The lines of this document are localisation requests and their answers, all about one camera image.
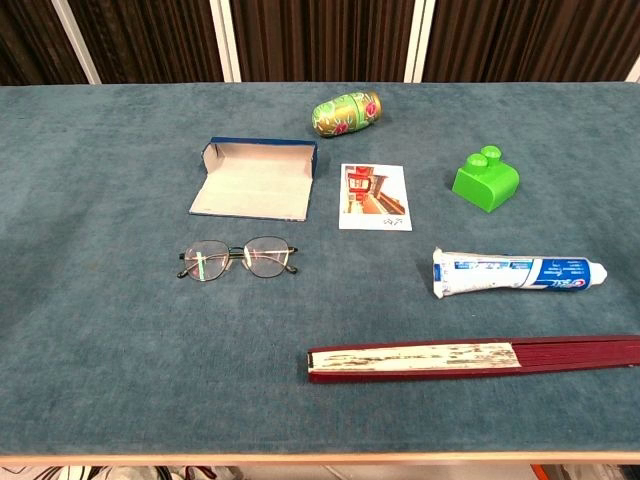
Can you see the thin black metal eyeglasses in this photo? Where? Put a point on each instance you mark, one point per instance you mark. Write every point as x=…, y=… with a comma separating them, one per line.
x=265, y=257

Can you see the blue glasses case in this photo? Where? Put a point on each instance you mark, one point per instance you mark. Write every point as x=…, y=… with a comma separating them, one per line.
x=255, y=185

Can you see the white bordered photo card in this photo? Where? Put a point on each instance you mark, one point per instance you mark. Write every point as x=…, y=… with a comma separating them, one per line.
x=372, y=197

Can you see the green gold floral nesting doll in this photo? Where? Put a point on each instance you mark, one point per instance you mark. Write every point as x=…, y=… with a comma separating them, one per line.
x=345, y=115

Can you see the dark red folding fan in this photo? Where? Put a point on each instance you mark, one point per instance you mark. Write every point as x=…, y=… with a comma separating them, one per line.
x=425, y=357

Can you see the green toy building block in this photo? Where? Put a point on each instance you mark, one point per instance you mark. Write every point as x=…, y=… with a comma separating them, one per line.
x=487, y=187

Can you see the white blue toothpaste tube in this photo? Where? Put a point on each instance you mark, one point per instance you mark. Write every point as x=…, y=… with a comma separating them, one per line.
x=500, y=272

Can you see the dark brown pleated curtain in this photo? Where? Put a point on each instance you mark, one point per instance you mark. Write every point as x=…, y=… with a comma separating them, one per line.
x=320, y=40

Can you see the teal felt table cloth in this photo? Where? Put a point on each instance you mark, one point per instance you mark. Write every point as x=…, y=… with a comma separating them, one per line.
x=125, y=350

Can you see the white frame post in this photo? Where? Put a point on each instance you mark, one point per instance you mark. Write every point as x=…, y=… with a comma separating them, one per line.
x=416, y=40
x=75, y=42
x=635, y=72
x=225, y=40

